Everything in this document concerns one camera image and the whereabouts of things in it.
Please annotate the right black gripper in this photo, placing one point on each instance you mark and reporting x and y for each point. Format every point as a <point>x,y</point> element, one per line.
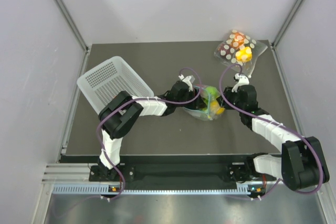
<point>228,93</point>

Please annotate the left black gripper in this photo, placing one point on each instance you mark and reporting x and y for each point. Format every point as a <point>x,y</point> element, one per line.
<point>198,104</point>

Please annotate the clear blue zip top bag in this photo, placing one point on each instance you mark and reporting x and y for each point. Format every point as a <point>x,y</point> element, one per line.
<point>203,114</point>

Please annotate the yellow fake lemon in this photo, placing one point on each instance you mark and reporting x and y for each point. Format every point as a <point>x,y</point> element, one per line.
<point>216,109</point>

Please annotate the green fake pear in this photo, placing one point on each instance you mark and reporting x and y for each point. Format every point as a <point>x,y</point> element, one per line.
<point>212,92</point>

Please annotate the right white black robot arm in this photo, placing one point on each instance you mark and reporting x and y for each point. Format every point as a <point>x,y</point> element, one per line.
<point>302,163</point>

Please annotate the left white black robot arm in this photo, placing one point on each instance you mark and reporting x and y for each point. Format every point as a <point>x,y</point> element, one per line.
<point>120,115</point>

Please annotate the yellow fake fruit in dotted bag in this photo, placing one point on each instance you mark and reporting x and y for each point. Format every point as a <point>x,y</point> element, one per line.
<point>244,55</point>

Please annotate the dark red fake fruit dotted bag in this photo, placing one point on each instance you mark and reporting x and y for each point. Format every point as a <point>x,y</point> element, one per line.
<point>223,49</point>

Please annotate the clear polka dot bag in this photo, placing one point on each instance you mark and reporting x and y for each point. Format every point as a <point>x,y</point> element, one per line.
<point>247,68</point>

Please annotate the orange fake fruit in dotted bag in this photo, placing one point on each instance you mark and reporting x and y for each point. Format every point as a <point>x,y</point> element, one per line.
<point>236,39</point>

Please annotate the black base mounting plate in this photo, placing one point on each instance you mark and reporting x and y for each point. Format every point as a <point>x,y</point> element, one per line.
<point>180,172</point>

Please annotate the white perforated plastic basket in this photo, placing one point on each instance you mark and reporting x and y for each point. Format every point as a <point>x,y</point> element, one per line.
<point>102,83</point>

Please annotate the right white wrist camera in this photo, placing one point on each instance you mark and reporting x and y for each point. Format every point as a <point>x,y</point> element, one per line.
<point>241,80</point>

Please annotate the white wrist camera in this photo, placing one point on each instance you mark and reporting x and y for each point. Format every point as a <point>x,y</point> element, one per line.
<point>188,80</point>
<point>241,80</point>

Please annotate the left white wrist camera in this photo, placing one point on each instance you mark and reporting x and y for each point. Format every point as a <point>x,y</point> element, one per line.
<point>188,80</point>

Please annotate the right aluminium frame post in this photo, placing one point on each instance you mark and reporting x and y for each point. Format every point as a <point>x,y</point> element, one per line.
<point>294,10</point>

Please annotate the aluminium frame post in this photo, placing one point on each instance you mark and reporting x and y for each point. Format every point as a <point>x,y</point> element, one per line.
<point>294,10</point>
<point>71,24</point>

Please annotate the left aluminium frame post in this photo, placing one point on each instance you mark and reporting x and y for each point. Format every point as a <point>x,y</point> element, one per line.
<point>71,24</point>

